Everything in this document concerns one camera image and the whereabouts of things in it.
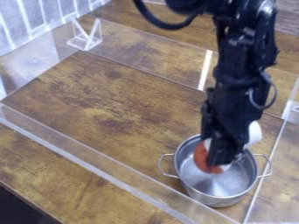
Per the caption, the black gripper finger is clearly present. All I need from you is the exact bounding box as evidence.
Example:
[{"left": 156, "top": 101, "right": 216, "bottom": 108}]
[
  {"left": 205, "top": 134, "right": 244, "bottom": 166},
  {"left": 200, "top": 112, "right": 217, "bottom": 140}
]

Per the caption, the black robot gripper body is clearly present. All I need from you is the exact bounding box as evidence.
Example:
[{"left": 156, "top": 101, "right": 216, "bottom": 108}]
[{"left": 200, "top": 81, "right": 272, "bottom": 147}]

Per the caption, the plush mushroom brown white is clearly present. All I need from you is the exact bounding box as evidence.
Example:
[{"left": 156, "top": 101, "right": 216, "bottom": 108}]
[{"left": 193, "top": 121, "right": 261, "bottom": 174}]

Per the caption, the silver pot with handles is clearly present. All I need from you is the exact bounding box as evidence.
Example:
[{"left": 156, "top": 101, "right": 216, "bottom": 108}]
[{"left": 159, "top": 135, "right": 272, "bottom": 207}]

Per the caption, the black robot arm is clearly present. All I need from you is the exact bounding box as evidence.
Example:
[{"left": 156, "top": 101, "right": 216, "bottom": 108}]
[{"left": 165, "top": 0, "right": 279, "bottom": 169}]

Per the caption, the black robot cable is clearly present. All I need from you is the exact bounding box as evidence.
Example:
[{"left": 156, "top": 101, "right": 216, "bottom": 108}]
[{"left": 132, "top": 0, "right": 200, "bottom": 32}]

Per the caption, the clear acrylic enclosure panel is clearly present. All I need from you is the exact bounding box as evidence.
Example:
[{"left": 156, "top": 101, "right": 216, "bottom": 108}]
[{"left": 0, "top": 103, "right": 299, "bottom": 224}]

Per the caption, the clear acrylic triangle bracket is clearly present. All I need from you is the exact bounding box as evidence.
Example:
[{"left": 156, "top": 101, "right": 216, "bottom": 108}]
[{"left": 67, "top": 18, "right": 103, "bottom": 51}]

